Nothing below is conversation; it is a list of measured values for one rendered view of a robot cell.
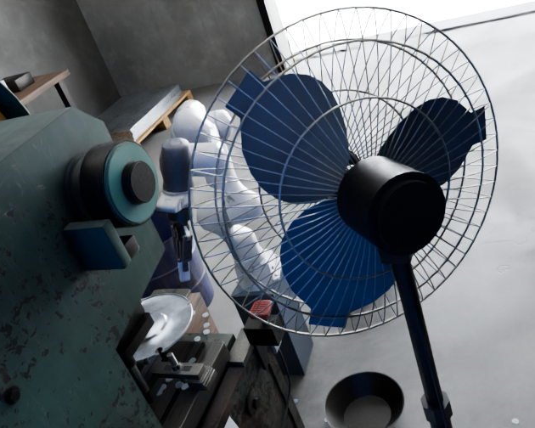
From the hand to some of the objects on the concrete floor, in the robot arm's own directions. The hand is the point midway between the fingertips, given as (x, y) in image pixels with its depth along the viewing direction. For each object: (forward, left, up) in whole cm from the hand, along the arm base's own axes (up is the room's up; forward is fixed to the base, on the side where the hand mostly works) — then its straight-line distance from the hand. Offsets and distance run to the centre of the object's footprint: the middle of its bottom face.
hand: (183, 269), depth 174 cm
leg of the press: (+40, +12, -90) cm, 99 cm away
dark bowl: (-20, +32, -90) cm, 97 cm away
